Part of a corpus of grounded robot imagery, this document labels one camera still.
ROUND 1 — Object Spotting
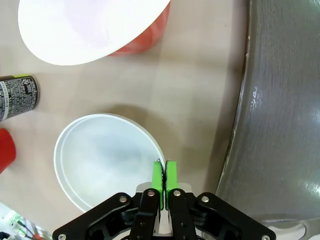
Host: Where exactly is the grey tray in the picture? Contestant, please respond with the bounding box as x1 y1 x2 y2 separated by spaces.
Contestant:
215 0 320 222

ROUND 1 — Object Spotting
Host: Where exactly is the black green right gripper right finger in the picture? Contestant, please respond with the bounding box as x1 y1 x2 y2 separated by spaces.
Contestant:
164 159 277 240

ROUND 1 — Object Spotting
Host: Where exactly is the red bowl white inside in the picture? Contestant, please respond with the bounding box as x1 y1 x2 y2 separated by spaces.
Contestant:
17 0 172 66

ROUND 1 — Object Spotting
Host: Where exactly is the white round object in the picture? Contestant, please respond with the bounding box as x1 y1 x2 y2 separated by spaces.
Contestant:
268 216 308 240

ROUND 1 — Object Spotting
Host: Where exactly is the red cup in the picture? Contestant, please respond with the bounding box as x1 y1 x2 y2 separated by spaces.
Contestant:
0 128 17 175

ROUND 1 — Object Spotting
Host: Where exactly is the black drink can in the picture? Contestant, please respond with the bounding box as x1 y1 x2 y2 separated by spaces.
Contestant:
0 74 40 123

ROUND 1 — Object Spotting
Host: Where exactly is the white device with cables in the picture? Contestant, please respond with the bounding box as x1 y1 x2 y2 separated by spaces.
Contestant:
0 201 52 240

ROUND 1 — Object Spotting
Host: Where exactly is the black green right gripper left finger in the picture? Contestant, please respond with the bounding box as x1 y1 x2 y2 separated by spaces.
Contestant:
52 161 166 240

